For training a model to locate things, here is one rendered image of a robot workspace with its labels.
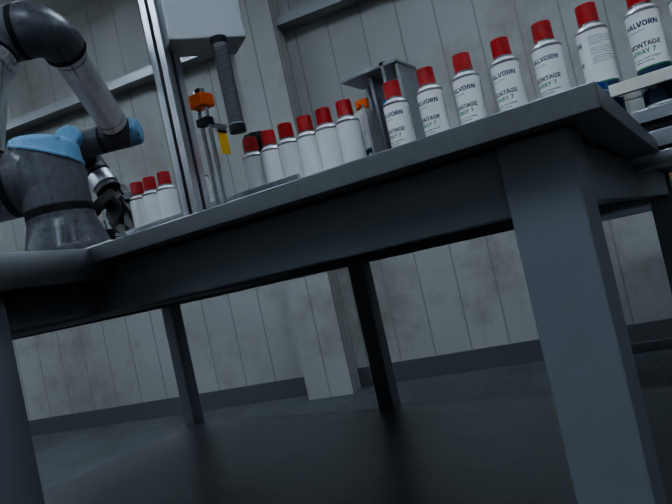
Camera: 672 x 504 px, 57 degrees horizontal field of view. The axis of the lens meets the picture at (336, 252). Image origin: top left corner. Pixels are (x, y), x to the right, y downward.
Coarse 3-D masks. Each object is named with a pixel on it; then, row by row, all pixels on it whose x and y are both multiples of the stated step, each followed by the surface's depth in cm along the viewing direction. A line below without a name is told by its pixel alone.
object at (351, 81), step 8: (384, 64) 128; (392, 64) 129; (408, 64) 133; (360, 72) 131; (368, 72) 130; (376, 72) 132; (392, 72) 134; (344, 80) 134; (352, 80) 134; (360, 80) 135; (368, 80) 136; (360, 88) 141
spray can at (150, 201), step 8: (152, 176) 160; (144, 184) 160; (152, 184) 160; (144, 192) 159; (152, 192) 158; (144, 200) 159; (152, 200) 158; (144, 208) 160; (152, 208) 158; (152, 216) 158; (160, 216) 159
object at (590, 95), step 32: (576, 96) 45; (608, 96) 50; (480, 128) 49; (512, 128) 48; (544, 128) 48; (576, 128) 52; (608, 128) 56; (640, 128) 72; (384, 160) 54; (416, 160) 52; (448, 160) 54; (288, 192) 59; (320, 192) 57; (352, 192) 62; (160, 224) 69; (192, 224) 66; (224, 224) 65; (96, 256) 75; (128, 256) 76
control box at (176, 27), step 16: (160, 0) 129; (176, 0) 130; (192, 0) 132; (208, 0) 133; (224, 0) 134; (160, 16) 132; (176, 16) 130; (192, 16) 131; (208, 16) 133; (224, 16) 134; (240, 16) 135; (176, 32) 129; (192, 32) 131; (208, 32) 132; (224, 32) 134; (240, 32) 135; (176, 48) 133; (192, 48) 135; (208, 48) 137
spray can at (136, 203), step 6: (132, 186) 162; (138, 186) 162; (132, 192) 162; (138, 192) 162; (132, 198) 161; (138, 198) 161; (132, 204) 161; (138, 204) 161; (132, 210) 162; (138, 210) 161; (144, 210) 161; (132, 216) 163; (138, 216) 161; (144, 216) 161; (138, 222) 161; (144, 222) 161
